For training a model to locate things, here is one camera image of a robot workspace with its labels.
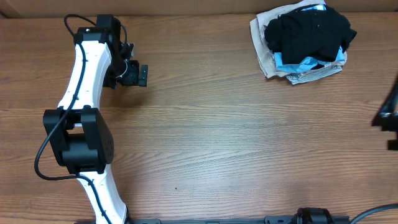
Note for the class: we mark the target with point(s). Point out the grey patterned folded garment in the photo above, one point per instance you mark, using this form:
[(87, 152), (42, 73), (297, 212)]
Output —
[(313, 75)]

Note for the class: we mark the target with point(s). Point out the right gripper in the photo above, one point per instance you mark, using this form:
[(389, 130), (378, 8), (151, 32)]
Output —
[(390, 109)]

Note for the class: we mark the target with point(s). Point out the beige folded garment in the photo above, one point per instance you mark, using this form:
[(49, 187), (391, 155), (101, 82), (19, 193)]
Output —
[(258, 26)]

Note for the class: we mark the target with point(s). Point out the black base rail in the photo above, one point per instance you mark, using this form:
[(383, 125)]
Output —
[(284, 219)]

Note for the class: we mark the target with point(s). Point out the black t-shirt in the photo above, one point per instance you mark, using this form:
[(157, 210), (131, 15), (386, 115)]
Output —
[(309, 32)]

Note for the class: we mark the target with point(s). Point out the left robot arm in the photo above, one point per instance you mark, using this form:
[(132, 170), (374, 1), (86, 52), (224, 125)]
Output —
[(79, 145)]

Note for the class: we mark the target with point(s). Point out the light blue printed t-shirt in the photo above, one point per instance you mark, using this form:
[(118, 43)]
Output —
[(307, 64)]

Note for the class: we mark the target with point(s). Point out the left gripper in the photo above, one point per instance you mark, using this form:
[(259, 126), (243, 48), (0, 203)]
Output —
[(143, 75)]

